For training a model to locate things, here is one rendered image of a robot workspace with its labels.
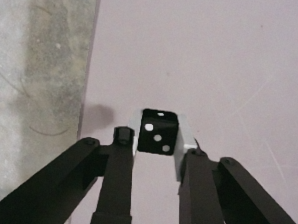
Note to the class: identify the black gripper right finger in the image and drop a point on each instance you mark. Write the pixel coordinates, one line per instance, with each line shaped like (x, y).
(245, 201)

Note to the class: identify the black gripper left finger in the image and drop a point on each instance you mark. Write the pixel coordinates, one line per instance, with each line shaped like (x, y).
(52, 194)

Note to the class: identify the black die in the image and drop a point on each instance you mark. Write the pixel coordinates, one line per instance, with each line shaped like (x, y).
(158, 132)

